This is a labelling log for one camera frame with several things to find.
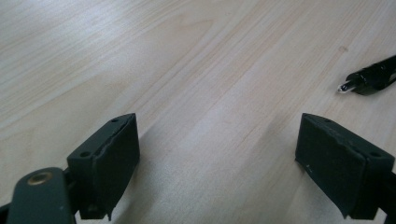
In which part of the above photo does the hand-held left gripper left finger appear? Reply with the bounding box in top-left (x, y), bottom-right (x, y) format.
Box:
top-left (66, 112), bottom-right (141, 222)

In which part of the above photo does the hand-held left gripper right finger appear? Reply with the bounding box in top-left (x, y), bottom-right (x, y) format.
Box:
top-left (294, 112), bottom-right (396, 220)

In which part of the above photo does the black pen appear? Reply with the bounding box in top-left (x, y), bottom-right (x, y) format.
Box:
top-left (336, 54), bottom-right (396, 96)

